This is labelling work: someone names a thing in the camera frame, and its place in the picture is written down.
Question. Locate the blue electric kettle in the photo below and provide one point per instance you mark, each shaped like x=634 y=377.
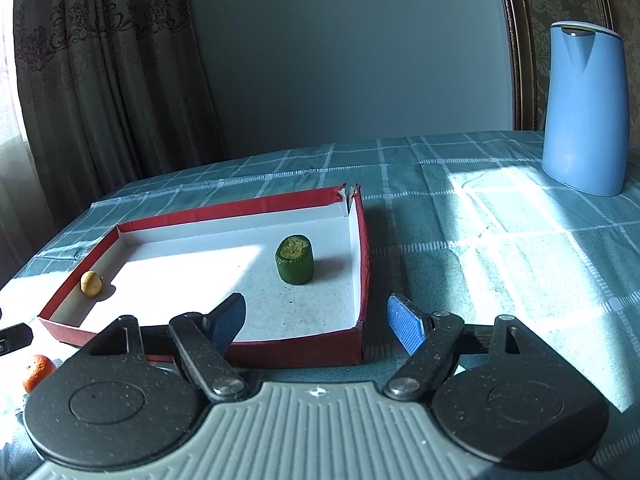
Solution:
x=582 y=125

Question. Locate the dark wooden wall moulding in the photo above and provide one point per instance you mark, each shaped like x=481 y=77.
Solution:
x=520 y=50

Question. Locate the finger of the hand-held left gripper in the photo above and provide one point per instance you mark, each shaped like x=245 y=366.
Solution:
x=15 y=339

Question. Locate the green cucumber piece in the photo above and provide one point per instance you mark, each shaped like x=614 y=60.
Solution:
x=295 y=265

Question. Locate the white sheer curtain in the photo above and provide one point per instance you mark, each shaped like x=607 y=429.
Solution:
x=12 y=170

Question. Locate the small brown longan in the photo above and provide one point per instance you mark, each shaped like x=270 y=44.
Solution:
x=91 y=283

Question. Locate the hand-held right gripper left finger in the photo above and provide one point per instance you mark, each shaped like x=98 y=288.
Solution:
x=227 y=325

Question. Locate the orange tangerine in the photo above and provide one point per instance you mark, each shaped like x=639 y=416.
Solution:
x=37 y=371

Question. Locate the brown patterned curtain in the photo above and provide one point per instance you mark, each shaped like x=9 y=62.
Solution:
x=115 y=85

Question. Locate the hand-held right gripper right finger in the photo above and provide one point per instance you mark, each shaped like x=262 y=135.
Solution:
x=405 y=325

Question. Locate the red cardboard box tray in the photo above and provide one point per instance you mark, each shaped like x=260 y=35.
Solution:
x=200 y=280

